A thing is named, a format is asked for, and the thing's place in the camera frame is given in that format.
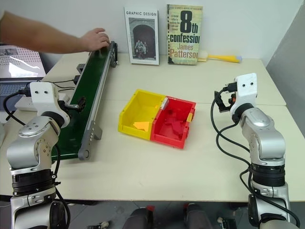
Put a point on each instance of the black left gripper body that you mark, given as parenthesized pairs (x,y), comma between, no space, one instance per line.
(64,106)

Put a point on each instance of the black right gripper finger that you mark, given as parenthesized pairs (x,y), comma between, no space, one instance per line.
(218,98)
(223,109)

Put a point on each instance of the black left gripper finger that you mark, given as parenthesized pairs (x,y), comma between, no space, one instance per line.
(77,108)
(82,100)

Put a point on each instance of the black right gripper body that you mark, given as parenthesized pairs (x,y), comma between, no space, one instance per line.
(230,101)

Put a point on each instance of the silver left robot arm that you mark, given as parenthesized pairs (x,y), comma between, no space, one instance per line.
(31,148)

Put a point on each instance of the person's bare forearm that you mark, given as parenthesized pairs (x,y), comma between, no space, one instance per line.
(35,35)

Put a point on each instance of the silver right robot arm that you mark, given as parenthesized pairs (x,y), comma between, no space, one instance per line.
(267,140)

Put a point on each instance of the green conveyor belt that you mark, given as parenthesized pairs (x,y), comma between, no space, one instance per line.
(93,90)

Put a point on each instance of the person's bare hand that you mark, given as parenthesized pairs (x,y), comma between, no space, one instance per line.
(94,40)

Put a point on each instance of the orange bin label tag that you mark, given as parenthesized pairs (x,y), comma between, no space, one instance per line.
(190,117)

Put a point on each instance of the red plastic bin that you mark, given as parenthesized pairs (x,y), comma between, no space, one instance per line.
(175,119)

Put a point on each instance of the red flat pieces pile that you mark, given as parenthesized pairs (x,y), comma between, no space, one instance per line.
(176,125)

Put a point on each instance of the silver bin label tag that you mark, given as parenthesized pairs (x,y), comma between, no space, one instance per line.
(165,104)

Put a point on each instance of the yellow plastic bin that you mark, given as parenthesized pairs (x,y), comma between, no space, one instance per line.
(140,112)

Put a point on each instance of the open laptop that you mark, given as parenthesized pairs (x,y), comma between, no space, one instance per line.
(19,64)

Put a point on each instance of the orange flat piece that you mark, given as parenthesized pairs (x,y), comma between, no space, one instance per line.
(142,125)

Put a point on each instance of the grey partition panel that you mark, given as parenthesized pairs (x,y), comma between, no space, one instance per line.
(289,66)

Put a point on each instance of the white graphic design book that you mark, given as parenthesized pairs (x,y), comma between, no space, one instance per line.
(143,35)

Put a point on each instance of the dark rounded shape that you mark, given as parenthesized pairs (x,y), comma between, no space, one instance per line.
(138,218)
(197,215)

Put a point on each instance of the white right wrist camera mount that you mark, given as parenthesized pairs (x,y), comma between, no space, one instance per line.
(246,89)

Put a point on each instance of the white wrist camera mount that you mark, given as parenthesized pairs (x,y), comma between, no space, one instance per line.
(44,95)
(246,89)

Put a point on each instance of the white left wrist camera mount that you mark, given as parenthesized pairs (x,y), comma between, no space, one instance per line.
(44,95)

